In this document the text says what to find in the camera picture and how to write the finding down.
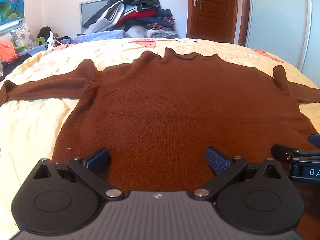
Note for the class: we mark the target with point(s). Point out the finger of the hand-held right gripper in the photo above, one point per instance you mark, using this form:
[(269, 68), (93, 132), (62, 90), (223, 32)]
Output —
[(285, 151), (315, 138)]

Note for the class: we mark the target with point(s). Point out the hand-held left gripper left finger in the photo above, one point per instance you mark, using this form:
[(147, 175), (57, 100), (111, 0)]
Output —
[(98, 158)]

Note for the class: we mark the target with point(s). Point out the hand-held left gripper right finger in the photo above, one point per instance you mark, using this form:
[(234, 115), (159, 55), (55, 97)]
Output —
[(217, 160)]

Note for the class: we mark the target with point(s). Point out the brown knit sweater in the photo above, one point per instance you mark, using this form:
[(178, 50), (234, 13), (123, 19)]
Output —
[(175, 105)]

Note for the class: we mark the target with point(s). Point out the pile of clothes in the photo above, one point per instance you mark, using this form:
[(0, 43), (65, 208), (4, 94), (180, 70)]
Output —
[(140, 12)]

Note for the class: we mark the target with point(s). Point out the yellow floral quilt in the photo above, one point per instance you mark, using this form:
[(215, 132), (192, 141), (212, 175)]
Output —
[(30, 130)]

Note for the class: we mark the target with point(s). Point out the white sliding wardrobe door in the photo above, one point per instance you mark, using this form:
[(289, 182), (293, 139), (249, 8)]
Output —
[(277, 25)]

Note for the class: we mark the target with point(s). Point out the blue quilted blanket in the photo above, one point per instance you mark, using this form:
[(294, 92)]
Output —
[(100, 36)]

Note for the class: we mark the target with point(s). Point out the dark round object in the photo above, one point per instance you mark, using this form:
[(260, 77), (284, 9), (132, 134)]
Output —
[(65, 40)]

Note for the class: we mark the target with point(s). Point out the dark clothing heap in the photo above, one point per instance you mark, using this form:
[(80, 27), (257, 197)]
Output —
[(15, 65)]

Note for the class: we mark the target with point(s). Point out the white plastic bag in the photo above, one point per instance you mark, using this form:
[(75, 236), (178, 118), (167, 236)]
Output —
[(50, 41)]

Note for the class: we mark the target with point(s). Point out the green plastic stool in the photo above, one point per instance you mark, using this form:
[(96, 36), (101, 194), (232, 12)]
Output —
[(40, 40)]

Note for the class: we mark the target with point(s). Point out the black bag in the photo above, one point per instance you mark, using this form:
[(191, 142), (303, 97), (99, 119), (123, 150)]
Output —
[(45, 32)]

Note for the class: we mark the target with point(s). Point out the orange cloth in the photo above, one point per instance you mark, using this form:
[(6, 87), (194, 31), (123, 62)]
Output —
[(7, 50)]

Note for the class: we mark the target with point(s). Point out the brown wooden door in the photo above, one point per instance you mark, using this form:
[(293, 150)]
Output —
[(217, 17)]

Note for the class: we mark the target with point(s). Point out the grey floral pillow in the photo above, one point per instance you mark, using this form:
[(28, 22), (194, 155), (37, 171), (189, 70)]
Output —
[(22, 36)]

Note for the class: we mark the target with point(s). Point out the grey framed panel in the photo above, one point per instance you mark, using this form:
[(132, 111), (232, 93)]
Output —
[(92, 12)]

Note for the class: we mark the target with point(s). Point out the metal window frame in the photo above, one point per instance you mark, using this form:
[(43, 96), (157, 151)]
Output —
[(12, 26)]

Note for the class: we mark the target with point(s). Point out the lotus wall poster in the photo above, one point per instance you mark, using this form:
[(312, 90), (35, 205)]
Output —
[(10, 2)]

